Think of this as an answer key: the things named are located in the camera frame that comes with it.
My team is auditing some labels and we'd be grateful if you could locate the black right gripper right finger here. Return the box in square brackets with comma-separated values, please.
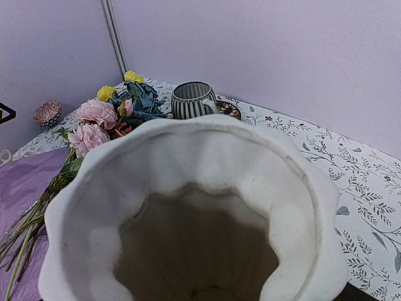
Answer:
[340, 283, 377, 301]

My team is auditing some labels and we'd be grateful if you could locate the floral tablecloth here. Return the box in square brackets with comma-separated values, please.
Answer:
[217, 96, 400, 300]

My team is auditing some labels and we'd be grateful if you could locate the pink paper flower bouquet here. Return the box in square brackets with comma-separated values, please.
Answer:
[1, 70, 167, 300]

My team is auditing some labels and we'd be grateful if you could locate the white ribbed vase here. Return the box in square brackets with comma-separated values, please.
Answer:
[38, 115, 348, 300]

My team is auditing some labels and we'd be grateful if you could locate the striped ceramic cup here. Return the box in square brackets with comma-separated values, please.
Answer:
[171, 82, 220, 120]

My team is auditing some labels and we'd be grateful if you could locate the pink peony flower stem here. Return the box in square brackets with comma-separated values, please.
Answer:
[1, 99, 118, 254]

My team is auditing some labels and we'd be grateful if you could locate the left metal frame post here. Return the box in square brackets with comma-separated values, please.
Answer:
[100, 0, 129, 79]

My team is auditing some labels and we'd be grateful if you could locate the purple wrapping paper sheet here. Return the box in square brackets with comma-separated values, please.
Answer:
[0, 150, 68, 301]

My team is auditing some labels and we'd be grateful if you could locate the cream printed ribbon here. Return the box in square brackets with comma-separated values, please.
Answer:
[0, 149, 12, 165]

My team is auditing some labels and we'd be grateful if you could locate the pink patterned bowl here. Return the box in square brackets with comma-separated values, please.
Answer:
[33, 100, 62, 128]

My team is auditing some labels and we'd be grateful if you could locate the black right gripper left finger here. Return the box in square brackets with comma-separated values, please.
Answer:
[0, 103, 16, 124]

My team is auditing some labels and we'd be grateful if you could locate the red patterned saucer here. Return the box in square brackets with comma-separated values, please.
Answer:
[217, 100, 241, 120]

